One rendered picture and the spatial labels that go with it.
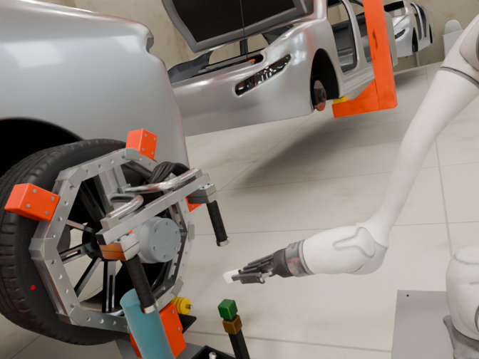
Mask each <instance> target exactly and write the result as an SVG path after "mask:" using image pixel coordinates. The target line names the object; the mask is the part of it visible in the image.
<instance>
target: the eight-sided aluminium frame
mask: <svg viewBox="0 0 479 359"><path fill-rule="evenodd" d="M122 164H125V165H127V166H129V167H131V168H132V169H134V170H135V171H137V172H139V173H140V174H142V175H145V176H146V177H148V178H150V176H151V174H152V172H153V170H154V168H155V167H156V166H157V165H159V164H158V163H157V162H155V161H154V160H152V159H150V158H149V157H147V156H145V155H142V154H140V151H139V150H136V149H135V148H133V147H127V148H123V149H119V150H114V151H112V152H110V153H108V154H106V155H103V156H100V157H97V158H95V159H92V160H89V161H87V162H84V163H81V164H79V165H76V166H74V167H68V168H67V169H66V170H63V171H60V172H59V174H58V177H57V179H56V180H55V185H54V186H53V189H52V193H54V194H57V195H59V196H60V199H59V201H58V204H57V206H56V209H55V211H54V213H53V216H52V218H51V220H50V221H40V222H39V223H38V226H37V228H36V231H35V234H34V237H33V238H31V244H30V246H29V252H30V254H31V259H33V260H34V263H35V265H36V268H37V270H38V272H39V275H40V277H41V279H42V281H43V284H44V286H45V287H46V290H47V292H48V295H49V297H50V299H51V302H52V304H53V306H54V308H55V310H56V314H57V315H58V317H59V319H60V321H62V322H65V323H70V324H72V325H76V326H80V327H82V326H86V327H91V328H101V329H106V330H111V331H120V332H124V333H131V331H130V328H129V325H128V322H127V320H126V317H125V316H123V317H122V316H114V315H111V314H107V313H99V312H95V311H88V310H83V309H82V308H81V305H80V303H79V301H78V298H77V296H76V293H75V291H74V289H73V286H72V284H71V281H70V279H69V277H68V274H67V273H66V270H65V267H64V265H63V262H62V260H61V257H60V256H59V254H58V251H57V249H56V247H57V245H58V242H59V239H60V238H61V235H62V232H63V229H64V227H65V224H66V221H67V218H68V215H69V213H70V211H71V208H72V206H73V203H74V200H75V198H76V195H77V192H78V189H79V187H80V185H81V182H82V181H84V180H86V179H89V178H91V177H94V176H96V175H98V173H99V172H102V171H108V170H111V169H113V167H115V166H116V165H122ZM168 208H169V210H170V214H171V217H172V220H173V221H174V222H175V223H176V224H177V226H178V228H179V230H180V237H181V241H180V248H179V250H178V252H177V254H176V255H175V257H174V258H173V259H171V260H170V261H169V262H168V267H167V270H166V273H165V278H164V281H163V283H162V284H161V285H160V286H159V287H157V288H156V289H155V290H154V291H153V296H154V298H156V299H157V302H158V307H157V309H158V312H159V311H160V310H161V309H162V308H164V307H165V306H166V305H167V304H168V303H169V302H170V301H171V300H173V299H174V297H177V295H178V294H179V293H180V292H181V290H182V286H183V284H184V283H183V281H184V278H185V272H186V269H187V264H188V261H189V258H190V252H191V248H192V243H193V240H194V239H195V225H194V224H193V222H192V218H191V216H190V211H189V209H188V206H187V202H186V199H185V197H184V198H182V199H181V200H180V201H178V202H176V203H174V204H173V205H171V206H170V207H168Z"/></svg>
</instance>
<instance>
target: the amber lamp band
mask: <svg viewBox="0 0 479 359"><path fill-rule="evenodd" d="M222 324H223V326H224V329H225V332H226V333H231V334H237V332H238V331H239V330H240V328H241V327H242V322H241V319H240V316H239V315H237V317H236V318H235V319H234V320H233V322H229V321H224V320H223V321H222Z"/></svg>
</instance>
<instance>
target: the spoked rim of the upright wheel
mask: <svg viewBox="0 0 479 359"><path fill-rule="evenodd" d="M121 169H122V171H123V175H124V177H125V181H126V183H127V184H130V186H131V187H133V186H140V185H146V184H148V183H149V181H150V178H148V177H146V176H145V175H142V174H140V173H139V172H137V171H135V170H134V169H132V168H131V167H129V166H127V165H125V164H122V165H121ZM160 193H161V192H160ZM77 194H78V196H79V197H80V198H81V201H82V202H83V204H84V205H85V207H86V209H87V210H88V213H89V214H90V216H91V217H92V219H91V220H90V221H89V222H88V223H87V225H83V224H80V223H78V222H75V221H72V220H70V219H67V221H66V224H65V226H67V227H71V228H74V229H77V230H79V231H82V232H83V234H82V244H79V245H77V246H74V247H72V248H70V249H67V250H65V251H62V252H60V253H58V254H59V256H60V257H61V258H62V257H64V256H67V255H69V254H72V253H74V252H76V251H77V253H76V254H73V255H70V256H68V257H66V258H64V259H61V260H62V262H63V264H66V263H68V262H70V261H72V260H75V259H77V258H80V257H82V256H85V255H86V254H87V256H88V257H89V258H91V259H92V261H91V263H90V264H89V265H88V268H87V269H86V270H85V272H84V273H83V275H82V277H81V278H80V280H79V281H78V283H77V284H76V286H75V287H74V291H75V293H76V296H77V298H78V296H79V295H80V293H81V291H82V290H83V288H84V286H85V285H86V284H87V282H88V280H89V278H90V277H91V276H92V274H93V272H94V271H95V269H96V268H97V266H98V265H99V263H100V262H104V267H103V290H102V291H101V292H99V293H97V294H96V295H94V296H93V297H91V298H89V299H87V300H84V301H81V302H79V303H80V305H81V308H82V309H83V310H88V311H95V312H99V313H107V314H111V315H114V316H121V315H123V314H124V311H123V307H122V306H121V305H120V300H121V298H122V297H123V295H124V294H125V293H127V292H128V291H130V290H131V289H134V285H133V282H132V280H131V278H130V274H129V273H128V269H127V267H126V265H125V261H121V260H120V262H121V264H122V266H121V268H120V270H119V272H118V273H117V275H115V263H116V261H118V260H114V259H104V257H103V254H102V251H100V250H101V248H100V247H99V245H98V242H97V239H96V236H95V234H96V233H98V232H99V231H100V230H101V229H102V228H103V227H102V225H101V220H102V219H104V218H105V216H106V214H104V213H103V211H102V209H101V208H100V206H99V205H98V203H97V201H96V199H95V197H94V196H93V194H92V192H91V191H90V189H89V187H88V185H87V184H86V182H85V180H84V181H82V182H81V185H80V187H79V189H78V192H77ZM161 196H162V193H161V195H159V196H157V197H156V198H143V204H142V205H141V206H140V207H139V208H137V209H136V210H138V209H140V208H141V207H144V206H145V205H147V204H149V203H151V202H152V201H154V200H156V199H157V198H159V197H161ZM136 210H135V211H136ZM135 211H133V212H135ZM133 212H131V213H133ZM154 217H160V218H168V219H170V213H169V210H168V208H167V209H165V210H163V211H161V212H160V213H158V214H156V215H155V216H154ZM142 266H143V268H144V271H145V275H146V276H147V279H148V283H149V286H150V288H151V291H153V290H154V288H155V287H156V286H157V284H158V282H159V280H160V279H161V277H162V275H163V273H164V270H165V267H166V266H167V262H158V263H154V264H149V263H142Z"/></svg>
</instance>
